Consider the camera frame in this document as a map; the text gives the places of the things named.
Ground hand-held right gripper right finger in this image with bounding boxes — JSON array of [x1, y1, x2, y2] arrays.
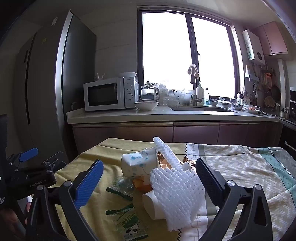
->
[[195, 157, 273, 241]]

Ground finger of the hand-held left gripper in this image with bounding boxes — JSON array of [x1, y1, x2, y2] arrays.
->
[[7, 147, 39, 169], [40, 151, 68, 173]]

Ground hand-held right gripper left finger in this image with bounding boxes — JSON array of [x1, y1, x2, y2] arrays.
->
[[25, 159, 104, 241]]

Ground large white foam net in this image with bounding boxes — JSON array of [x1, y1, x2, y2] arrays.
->
[[150, 168, 206, 232]]

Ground orange peel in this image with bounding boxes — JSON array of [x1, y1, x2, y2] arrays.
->
[[133, 177, 152, 192]]

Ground clear green-edged snack packet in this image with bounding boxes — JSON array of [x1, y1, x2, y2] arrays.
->
[[106, 204, 148, 240], [106, 176, 136, 201]]

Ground yellow tablecloth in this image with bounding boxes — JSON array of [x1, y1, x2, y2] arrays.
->
[[54, 138, 188, 241]]

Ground patterned blanket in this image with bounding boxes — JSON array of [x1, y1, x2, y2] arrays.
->
[[180, 142, 296, 241]]

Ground narrow white foam net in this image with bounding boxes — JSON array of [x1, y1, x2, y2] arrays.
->
[[153, 137, 182, 172]]

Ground plain white paper cup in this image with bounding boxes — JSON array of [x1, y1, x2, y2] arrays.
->
[[142, 189, 167, 220]]

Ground kitchen sink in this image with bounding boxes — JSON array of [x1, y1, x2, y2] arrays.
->
[[169, 105, 237, 113]]

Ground kitchen counter cabinets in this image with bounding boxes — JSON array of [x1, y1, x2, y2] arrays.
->
[[67, 104, 285, 157]]

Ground grey refrigerator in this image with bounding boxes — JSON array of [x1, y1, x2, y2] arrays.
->
[[13, 9, 97, 163]]

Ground white microwave oven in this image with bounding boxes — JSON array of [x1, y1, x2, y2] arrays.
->
[[83, 77, 139, 112]]

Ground plate of food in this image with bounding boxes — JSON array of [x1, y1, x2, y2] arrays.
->
[[244, 105, 262, 114]]

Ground white soap bottle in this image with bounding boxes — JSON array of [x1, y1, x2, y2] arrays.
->
[[196, 81, 204, 99]]

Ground pile of clear plastic containers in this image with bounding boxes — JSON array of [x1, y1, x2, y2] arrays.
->
[[157, 82, 195, 106]]

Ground large white bowl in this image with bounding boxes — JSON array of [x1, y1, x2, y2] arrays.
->
[[134, 101, 159, 111]]

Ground glass kettle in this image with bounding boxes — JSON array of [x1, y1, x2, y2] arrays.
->
[[141, 81, 160, 102]]

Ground beige dish cloth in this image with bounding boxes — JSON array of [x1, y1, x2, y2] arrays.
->
[[187, 64, 200, 78]]

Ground hanging kitchen utensils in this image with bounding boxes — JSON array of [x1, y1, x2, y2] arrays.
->
[[245, 65, 281, 109]]

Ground kitchen window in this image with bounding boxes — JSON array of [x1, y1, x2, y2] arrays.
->
[[137, 6, 243, 100]]

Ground white water heater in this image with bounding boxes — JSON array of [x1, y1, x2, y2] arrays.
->
[[242, 29, 266, 65]]

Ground brown wall cabinet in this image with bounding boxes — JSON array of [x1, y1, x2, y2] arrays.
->
[[251, 21, 288, 56]]

